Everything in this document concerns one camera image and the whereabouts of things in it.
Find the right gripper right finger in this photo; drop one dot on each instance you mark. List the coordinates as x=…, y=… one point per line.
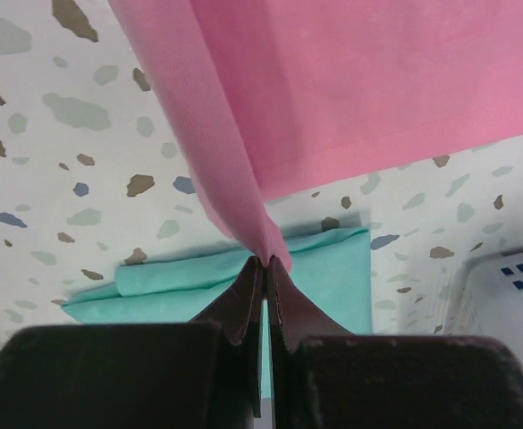
x=327, y=377

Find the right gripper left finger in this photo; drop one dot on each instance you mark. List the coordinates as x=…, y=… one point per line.
x=201, y=374

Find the pink t shirt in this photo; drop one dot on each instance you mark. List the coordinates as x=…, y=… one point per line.
x=268, y=98

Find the folded teal t shirt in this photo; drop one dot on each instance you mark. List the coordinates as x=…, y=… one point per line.
x=331, y=268

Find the white plastic laundry basket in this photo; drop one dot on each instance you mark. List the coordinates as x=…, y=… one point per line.
x=491, y=302

